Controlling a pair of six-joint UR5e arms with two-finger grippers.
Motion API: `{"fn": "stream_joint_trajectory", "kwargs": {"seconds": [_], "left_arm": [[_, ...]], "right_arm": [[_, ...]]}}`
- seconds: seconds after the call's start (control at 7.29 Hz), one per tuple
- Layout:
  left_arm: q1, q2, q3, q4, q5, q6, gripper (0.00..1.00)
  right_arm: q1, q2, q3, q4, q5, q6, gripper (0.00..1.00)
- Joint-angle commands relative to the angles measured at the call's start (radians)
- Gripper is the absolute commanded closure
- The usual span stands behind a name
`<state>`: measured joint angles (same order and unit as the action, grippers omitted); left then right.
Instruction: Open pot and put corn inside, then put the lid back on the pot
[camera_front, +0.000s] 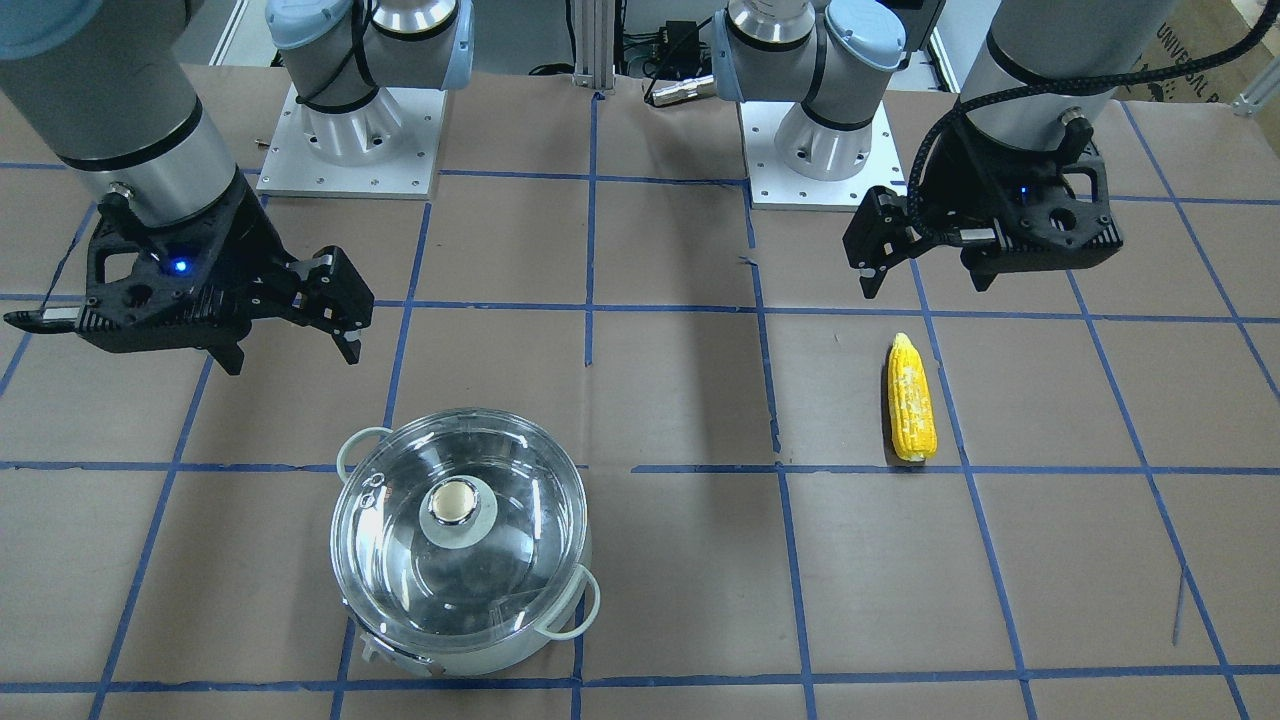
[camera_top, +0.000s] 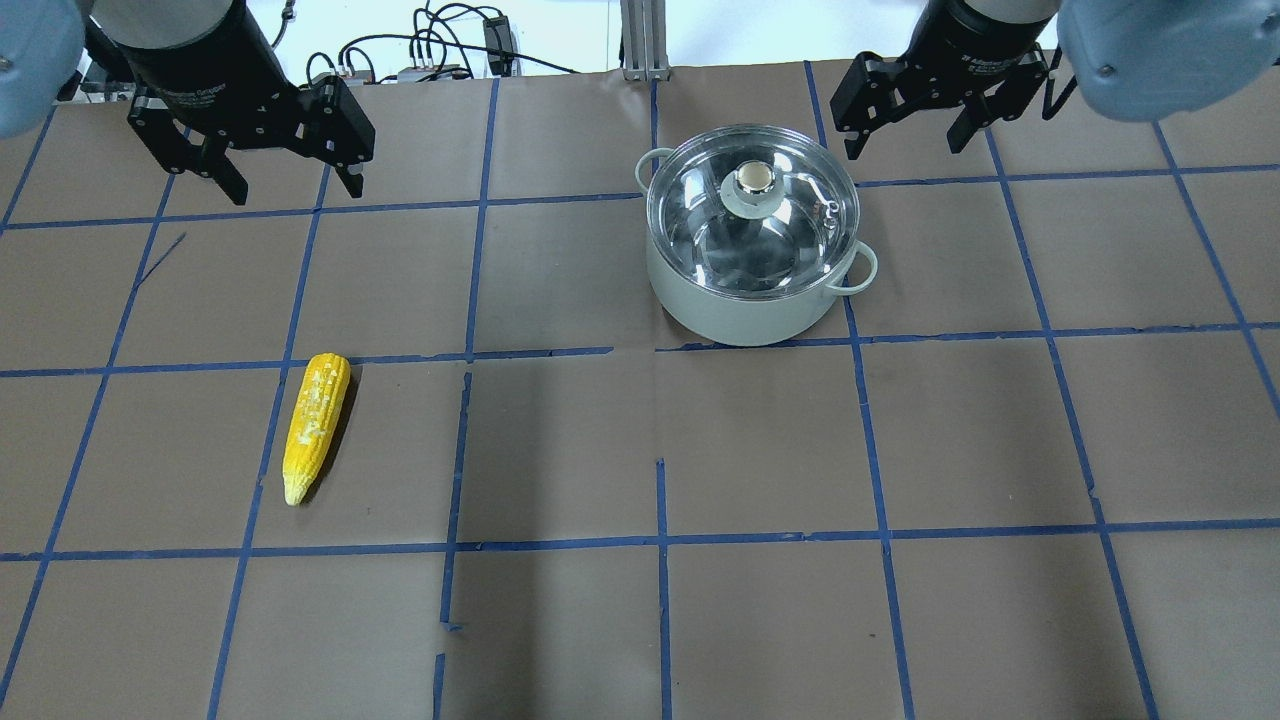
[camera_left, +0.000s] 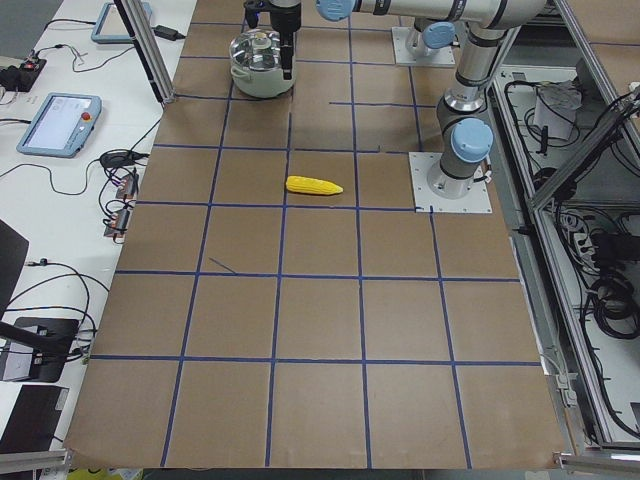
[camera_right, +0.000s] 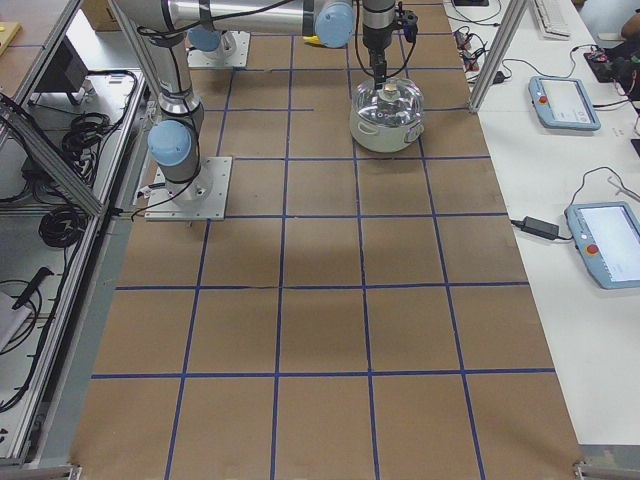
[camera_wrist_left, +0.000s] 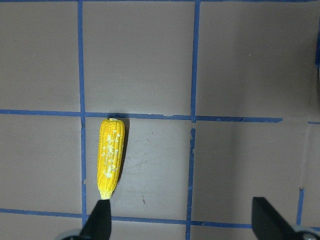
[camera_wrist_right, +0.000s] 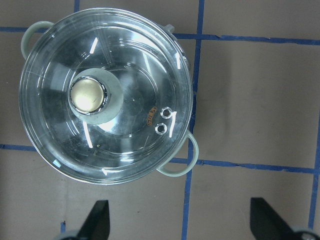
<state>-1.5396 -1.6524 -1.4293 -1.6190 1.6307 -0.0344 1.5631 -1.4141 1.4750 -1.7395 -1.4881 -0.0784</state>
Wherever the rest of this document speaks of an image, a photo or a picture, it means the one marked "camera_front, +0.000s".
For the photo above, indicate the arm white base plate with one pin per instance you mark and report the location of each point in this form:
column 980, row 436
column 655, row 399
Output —
column 387, row 150
column 794, row 164

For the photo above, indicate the pale green metal pot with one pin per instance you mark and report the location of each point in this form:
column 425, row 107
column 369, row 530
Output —
column 470, row 640

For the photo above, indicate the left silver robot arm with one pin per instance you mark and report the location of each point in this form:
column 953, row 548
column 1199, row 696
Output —
column 1060, row 61

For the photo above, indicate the brown paper table cover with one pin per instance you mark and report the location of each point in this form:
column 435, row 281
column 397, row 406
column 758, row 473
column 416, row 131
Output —
column 1096, row 535

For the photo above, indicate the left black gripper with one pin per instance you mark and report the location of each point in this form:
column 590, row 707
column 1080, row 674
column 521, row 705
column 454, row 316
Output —
column 957, row 198

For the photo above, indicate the glass pot lid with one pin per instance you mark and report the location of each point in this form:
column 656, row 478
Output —
column 459, row 520

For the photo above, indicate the silver cylindrical connector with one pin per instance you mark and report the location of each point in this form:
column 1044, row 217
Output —
column 687, row 90

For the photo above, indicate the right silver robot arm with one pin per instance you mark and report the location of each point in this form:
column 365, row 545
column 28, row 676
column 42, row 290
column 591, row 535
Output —
column 99, row 83

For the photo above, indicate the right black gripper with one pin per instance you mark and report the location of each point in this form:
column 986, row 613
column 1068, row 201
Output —
column 243, row 243

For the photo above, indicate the yellow corn cob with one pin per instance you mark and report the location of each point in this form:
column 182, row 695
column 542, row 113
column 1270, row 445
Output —
column 913, row 434

